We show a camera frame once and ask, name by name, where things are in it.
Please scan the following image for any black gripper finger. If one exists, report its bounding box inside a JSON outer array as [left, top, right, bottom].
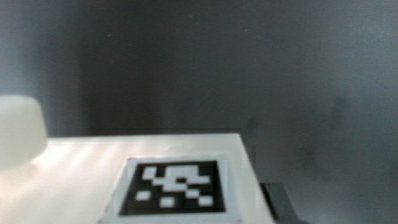
[[260, 183, 310, 224]]

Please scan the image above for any white drawer with knob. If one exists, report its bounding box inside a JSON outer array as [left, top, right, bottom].
[[0, 95, 276, 224]]

